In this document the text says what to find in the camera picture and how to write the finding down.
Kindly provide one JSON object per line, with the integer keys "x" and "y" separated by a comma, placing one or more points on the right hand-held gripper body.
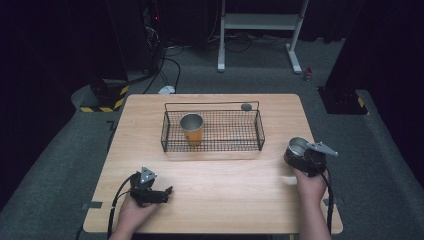
{"x": 315, "y": 165}

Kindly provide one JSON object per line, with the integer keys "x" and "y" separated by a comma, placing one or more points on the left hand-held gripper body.
{"x": 141, "y": 193}

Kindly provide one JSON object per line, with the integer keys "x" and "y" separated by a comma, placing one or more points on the orange paper cup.
{"x": 194, "y": 136}

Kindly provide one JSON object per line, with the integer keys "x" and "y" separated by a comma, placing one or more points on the person's left hand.
{"x": 131, "y": 215}

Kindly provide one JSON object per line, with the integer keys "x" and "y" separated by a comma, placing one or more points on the person's right hand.
{"x": 311, "y": 190}

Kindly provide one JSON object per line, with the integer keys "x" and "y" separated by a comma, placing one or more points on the grey tape piece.
{"x": 337, "y": 201}
{"x": 92, "y": 205}

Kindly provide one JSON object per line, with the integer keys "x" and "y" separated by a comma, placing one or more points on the black yellow striped stand base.
{"x": 343, "y": 101}
{"x": 106, "y": 96}

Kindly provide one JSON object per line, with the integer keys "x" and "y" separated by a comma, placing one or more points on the small grey round disc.
{"x": 246, "y": 107}

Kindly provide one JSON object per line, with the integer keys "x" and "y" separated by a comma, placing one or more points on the small red floor object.
{"x": 308, "y": 74}

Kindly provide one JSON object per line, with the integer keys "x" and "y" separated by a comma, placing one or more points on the white floor plug box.
{"x": 166, "y": 89}

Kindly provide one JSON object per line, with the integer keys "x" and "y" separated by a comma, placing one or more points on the black equipment rack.
{"x": 140, "y": 36}

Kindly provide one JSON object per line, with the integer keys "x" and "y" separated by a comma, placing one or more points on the white metal stand frame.
{"x": 260, "y": 21}

